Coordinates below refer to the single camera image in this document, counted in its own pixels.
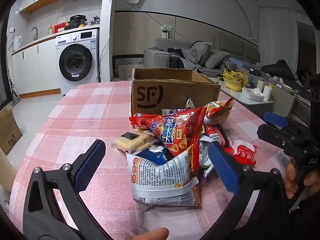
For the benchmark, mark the red orange snack bag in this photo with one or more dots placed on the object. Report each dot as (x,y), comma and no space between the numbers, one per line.
(220,112)

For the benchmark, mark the white kitchen base cabinet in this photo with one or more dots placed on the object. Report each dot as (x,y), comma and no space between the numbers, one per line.
(32,70)

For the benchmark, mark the light blue bolster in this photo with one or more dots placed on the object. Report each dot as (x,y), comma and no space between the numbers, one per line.
(242,63)

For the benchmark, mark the flat red snack packet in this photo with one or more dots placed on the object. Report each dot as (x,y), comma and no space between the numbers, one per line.
(136,121)

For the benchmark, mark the red triangular crisp bag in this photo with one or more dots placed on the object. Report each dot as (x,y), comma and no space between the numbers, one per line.
(175,130)

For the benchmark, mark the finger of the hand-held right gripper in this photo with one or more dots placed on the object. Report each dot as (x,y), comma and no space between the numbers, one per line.
(272,135)
(275,120)

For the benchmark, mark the yellow plastic bag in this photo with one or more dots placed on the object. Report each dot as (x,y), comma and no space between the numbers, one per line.
(235,81)

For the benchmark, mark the grey sofa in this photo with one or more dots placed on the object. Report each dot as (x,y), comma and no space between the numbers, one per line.
(155,57)

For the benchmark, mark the person's left hand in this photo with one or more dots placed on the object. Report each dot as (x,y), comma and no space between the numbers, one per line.
(152,235)

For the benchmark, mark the white silver snack bag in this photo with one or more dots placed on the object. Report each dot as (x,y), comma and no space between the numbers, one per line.
(155,175)

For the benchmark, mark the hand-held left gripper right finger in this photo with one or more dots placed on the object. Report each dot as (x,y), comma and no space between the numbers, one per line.
(222,165)

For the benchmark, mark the black pressure cooker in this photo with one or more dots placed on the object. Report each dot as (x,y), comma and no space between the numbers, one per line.
(76,22)

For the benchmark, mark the yellow soap bottle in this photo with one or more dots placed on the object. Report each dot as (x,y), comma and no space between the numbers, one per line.
(50,30)

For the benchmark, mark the red box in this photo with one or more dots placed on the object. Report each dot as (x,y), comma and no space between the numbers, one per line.
(60,27)

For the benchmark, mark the chrome kitchen faucet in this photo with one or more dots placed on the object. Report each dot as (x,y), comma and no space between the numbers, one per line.
(35,31)

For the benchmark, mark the white electric kettle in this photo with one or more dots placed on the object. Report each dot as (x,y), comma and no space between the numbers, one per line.
(16,43)

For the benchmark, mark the red snack bar packet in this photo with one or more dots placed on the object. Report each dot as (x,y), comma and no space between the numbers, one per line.
(216,135)

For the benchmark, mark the white paper cup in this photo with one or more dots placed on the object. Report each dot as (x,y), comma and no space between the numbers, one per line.
(261,85)
(268,92)

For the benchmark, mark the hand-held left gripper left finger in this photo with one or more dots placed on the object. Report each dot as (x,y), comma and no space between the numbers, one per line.
(90,165)

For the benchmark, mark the blue cookie packet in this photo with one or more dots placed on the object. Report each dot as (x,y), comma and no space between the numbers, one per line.
(155,156)

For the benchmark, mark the grey clothes heap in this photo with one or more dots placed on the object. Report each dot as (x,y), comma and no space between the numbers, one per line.
(195,52)

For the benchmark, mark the person's right hand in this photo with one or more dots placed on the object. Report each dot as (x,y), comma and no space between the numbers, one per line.
(291,177)

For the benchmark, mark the brown cardboard box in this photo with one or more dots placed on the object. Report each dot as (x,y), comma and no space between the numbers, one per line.
(160,92)

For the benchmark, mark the white rectangular container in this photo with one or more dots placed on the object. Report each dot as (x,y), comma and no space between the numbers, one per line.
(252,95)

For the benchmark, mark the white washing machine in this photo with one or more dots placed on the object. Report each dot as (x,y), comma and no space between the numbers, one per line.
(77,60)

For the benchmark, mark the clear cracker packet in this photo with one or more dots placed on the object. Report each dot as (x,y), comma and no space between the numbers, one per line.
(132,142)

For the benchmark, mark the dark clothes heap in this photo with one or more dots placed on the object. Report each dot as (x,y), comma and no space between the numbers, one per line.
(280,71)

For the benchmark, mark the white coffee table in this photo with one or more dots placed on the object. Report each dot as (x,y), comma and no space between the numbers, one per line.
(252,106)

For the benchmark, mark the printed cardboard box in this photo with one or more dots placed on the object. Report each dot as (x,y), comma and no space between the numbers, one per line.
(10,130)

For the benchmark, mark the small red white packet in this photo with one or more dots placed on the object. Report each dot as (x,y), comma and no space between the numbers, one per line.
(243,152)

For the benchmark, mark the grey sofa pillow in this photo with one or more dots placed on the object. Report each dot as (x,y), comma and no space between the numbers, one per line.
(216,58)

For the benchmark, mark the black white patterned panel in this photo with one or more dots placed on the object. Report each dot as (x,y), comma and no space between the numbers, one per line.
(127,63)

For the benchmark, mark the pink checkered tablecloth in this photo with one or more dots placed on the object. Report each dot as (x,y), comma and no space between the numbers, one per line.
(75,120)

